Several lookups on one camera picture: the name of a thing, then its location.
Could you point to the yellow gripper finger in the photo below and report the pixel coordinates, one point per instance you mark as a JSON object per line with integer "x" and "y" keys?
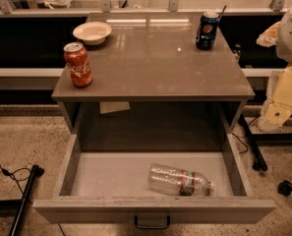
{"x": 278, "y": 105}

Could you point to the clear plastic water bottle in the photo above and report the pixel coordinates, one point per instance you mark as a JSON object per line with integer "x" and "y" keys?
{"x": 176, "y": 181}

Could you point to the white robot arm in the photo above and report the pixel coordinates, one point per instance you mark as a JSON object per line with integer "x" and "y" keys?
{"x": 280, "y": 36}

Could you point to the grey cabinet with counter top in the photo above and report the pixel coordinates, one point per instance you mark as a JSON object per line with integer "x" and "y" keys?
{"x": 154, "y": 90}

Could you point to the open grey drawer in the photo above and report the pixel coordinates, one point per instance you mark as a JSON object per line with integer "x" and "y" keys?
{"x": 112, "y": 187}

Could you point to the black stand leg right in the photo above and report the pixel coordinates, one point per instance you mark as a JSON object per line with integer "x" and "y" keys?
{"x": 259, "y": 163}

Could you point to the black stand leg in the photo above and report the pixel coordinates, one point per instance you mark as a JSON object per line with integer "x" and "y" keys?
{"x": 259, "y": 163}
{"x": 17, "y": 207}

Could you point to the blue pepsi can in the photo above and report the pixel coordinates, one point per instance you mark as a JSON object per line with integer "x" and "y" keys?
{"x": 206, "y": 33}

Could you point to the black caster foot right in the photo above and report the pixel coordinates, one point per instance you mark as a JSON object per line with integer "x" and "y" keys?
{"x": 285, "y": 188}

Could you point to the white bowl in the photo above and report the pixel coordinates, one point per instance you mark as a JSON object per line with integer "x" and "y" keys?
{"x": 92, "y": 33}

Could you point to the red coca-cola can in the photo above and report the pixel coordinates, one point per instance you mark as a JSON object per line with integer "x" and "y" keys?
{"x": 77, "y": 62}

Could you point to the black stand leg left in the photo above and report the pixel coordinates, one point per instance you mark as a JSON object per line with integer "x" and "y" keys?
{"x": 17, "y": 207}

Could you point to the black drawer handle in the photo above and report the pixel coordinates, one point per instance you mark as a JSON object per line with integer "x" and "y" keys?
{"x": 149, "y": 223}

